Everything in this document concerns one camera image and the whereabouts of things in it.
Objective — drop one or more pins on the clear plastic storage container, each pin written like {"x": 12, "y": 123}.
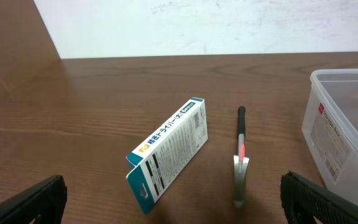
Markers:
{"x": 330, "y": 128}

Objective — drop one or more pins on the small hammer black handle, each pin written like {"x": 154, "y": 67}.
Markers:
{"x": 241, "y": 162}

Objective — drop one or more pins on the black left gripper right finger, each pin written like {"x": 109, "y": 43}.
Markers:
{"x": 305, "y": 202}

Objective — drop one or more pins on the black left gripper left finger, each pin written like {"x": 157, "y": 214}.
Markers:
{"x": 43, "y": 202}

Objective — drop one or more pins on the white blue screwdriver box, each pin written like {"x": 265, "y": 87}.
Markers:
{"x": 159, "y": 159}

